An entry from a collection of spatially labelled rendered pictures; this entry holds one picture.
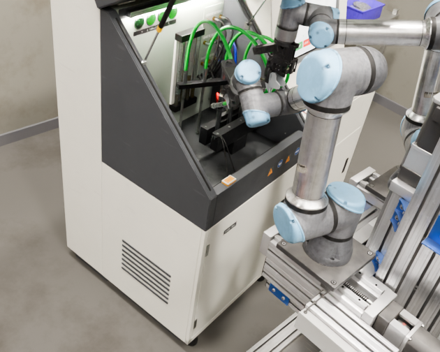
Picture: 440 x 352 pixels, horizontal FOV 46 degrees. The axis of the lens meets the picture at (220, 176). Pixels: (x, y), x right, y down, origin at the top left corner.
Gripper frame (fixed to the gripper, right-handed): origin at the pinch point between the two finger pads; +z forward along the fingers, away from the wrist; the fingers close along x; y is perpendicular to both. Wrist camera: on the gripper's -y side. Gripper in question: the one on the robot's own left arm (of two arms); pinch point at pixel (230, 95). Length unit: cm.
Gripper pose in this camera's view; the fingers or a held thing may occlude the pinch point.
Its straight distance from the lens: 189.6
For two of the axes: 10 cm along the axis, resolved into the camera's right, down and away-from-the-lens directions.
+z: -1.2, 1.1, 9.9
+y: 2.5, 9.7, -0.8
